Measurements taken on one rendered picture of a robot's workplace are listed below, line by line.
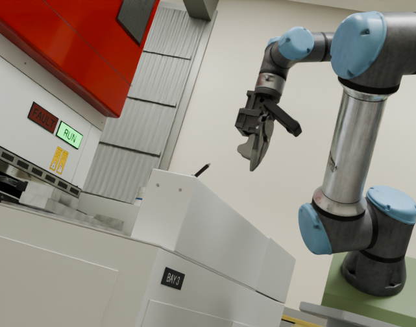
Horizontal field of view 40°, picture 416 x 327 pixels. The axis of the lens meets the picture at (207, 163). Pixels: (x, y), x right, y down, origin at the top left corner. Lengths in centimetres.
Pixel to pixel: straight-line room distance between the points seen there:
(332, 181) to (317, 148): 346
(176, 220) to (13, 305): 32
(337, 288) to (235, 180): 330
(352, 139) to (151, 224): 42
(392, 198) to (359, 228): 11
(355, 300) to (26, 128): 94
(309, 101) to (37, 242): 391
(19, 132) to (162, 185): 61
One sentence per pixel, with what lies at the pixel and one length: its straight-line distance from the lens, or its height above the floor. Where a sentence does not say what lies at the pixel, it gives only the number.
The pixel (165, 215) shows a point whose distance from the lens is 104.
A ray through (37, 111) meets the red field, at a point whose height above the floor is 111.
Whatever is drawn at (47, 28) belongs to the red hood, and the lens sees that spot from 154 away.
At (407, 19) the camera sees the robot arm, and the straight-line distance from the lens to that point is 111.
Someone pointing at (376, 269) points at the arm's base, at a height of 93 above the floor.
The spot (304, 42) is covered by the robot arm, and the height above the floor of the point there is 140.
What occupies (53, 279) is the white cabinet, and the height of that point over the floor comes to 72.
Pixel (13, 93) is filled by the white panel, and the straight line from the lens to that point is 154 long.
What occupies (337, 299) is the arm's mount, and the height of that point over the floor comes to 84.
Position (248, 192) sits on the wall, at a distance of 460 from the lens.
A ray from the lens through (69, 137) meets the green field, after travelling 173.
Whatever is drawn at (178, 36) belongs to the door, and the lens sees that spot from 520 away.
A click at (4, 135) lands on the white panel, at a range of 154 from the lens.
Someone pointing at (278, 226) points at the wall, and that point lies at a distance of 452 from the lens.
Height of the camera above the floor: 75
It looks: 13 degrees up
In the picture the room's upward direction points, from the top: 17 degrees clockwise
